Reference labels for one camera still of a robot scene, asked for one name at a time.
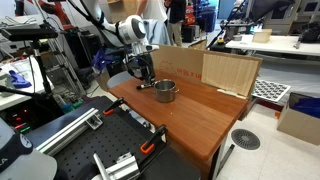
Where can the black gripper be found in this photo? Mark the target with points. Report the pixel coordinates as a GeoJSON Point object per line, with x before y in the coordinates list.
{"type": "Point", "coordinates": [141, 67]}

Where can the black and white marker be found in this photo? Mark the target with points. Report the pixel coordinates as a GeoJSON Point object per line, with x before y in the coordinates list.
{"type": "Point", "coordinates": [143, 86]}

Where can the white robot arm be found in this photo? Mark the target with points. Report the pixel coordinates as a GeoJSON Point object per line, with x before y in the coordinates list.
{"type": "Point", "coordinates": [129, 32]}

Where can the orange black clamp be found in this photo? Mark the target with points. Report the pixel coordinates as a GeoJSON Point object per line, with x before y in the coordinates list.
{"type": "Point", "coordinates": [114, 105]}
{"type": "Point", "coordinates": [149, 145]}

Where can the person in white shirt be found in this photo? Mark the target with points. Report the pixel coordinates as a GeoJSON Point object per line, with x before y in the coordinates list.
{"type": "Point", "coordinates": [151, 9]}

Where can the black perforated breadboard table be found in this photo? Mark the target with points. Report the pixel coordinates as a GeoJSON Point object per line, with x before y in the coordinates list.
{"type": "Point", "coordinates": [120, 133]}

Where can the wooden table top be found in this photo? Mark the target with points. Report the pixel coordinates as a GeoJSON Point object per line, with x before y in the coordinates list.
{"type": "Point", "coordinates": [198, 118]}

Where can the floor drain grate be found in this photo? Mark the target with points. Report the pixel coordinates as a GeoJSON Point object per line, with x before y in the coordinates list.
{"type": "Point", "coordinates": [245, 139]}

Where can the small wooden box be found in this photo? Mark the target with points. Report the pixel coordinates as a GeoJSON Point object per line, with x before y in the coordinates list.
{"type": "Point", "coordinates": [262, 36]}

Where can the perforated white tray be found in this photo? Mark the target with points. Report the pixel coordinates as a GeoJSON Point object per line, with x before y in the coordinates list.
{"type": "Point", "coordinates": [270, 91]}

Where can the white table in background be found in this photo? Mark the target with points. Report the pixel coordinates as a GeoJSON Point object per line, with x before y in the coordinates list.
{"type": "Point", "coordinates": [277, 44]}

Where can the cardboard box with blue items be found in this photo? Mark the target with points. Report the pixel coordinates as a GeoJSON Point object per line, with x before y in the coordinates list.
{"type": "Point", "coordinates": [298, 124]}

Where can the silver pot with handles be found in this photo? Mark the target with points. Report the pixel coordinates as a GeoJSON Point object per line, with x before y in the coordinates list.
{"type": "Point", "coordinates": [165, 90]}

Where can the aluminium extrusion rail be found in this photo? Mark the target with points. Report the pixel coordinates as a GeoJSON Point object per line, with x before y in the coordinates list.
{"type": "Point", "coordinates": [125, 168]}
{"type": "Point", "coordinates": [89, 120]}

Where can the brown cardboard box wall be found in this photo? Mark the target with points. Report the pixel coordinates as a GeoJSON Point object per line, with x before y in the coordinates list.
{"type": "Point", "coordinates": [230, 73]}

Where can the black camera on tripod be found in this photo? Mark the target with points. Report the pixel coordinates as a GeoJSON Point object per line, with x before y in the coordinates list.
{"type": "Point", "coordinates": [33, 35]}

